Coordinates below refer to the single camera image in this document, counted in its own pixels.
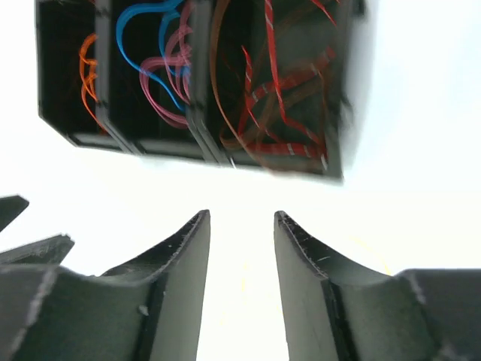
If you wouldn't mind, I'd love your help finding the dark orange wire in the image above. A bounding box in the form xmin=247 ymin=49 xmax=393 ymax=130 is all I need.
xmin=78 ymin=32 xmax=110 ymax=132

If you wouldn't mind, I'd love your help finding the pink maroon wire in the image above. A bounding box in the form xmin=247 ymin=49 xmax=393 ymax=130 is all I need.
xmin=138 ymin=3 xmax=196 ymax=129

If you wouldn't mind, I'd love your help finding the red wire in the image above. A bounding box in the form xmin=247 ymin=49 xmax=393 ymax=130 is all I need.
xmin=236 ymin=0 xmax=339 ymax=159

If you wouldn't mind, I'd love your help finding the black storage bin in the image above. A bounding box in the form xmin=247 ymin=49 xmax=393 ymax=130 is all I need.
xmin=35 ymin=1 xmax=125 ymax=151
xmin=95 ymin=1 xmax=222 ymax=163
xmin=205 ymin=1 xmax=365 ymax=179

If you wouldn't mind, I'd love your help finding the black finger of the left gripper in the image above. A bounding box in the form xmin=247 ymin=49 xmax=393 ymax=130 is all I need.
xmin=1 ymin=235 xmax=74 ymax=265
xmin=0 ymin=195 xmax=29 ymax=231

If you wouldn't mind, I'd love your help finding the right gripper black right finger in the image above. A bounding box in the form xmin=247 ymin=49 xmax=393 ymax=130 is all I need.
xmin=274 ymin=211 xmax=480 ymax=361

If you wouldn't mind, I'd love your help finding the black left storage bin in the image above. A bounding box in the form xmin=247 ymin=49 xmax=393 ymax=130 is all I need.
xmin=35 ymin=1 xmax=125 ymax=151

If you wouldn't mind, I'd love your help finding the blue wire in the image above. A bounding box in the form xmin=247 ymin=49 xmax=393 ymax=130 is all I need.
xmin=115 ymin=0 xmax=192 ymax=114

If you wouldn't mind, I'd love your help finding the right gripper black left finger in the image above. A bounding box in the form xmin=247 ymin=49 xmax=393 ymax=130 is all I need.
xmin=1 ymin=210 xmax=210 ymax=361

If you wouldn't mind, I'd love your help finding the black right storage bin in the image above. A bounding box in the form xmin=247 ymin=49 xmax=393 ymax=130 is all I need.
xmin=205 ymin=1 xmax=365 ymax=179

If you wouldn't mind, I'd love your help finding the black middle storage bin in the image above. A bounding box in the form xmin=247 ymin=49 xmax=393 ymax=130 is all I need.
xmin=95 ymin=1 xmax=222 ymax=163

